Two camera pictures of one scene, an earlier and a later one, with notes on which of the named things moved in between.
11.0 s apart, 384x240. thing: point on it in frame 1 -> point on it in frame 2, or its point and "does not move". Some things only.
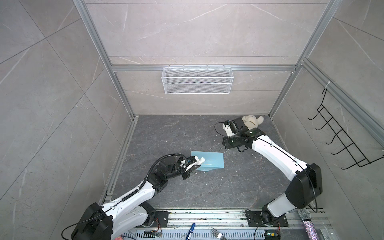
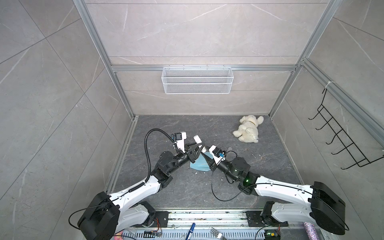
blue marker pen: (190, 232) does not move
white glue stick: (198, 161) -> (198, 140)
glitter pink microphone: (306, 216) does not move
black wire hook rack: (360, 158) does not move
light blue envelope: (213, 160) does not move
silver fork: (217, 234) does not move
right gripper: (226, 143) -> (209, 160)
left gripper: (187, 174) -> (190, 153)
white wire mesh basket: (197, 80) does not move
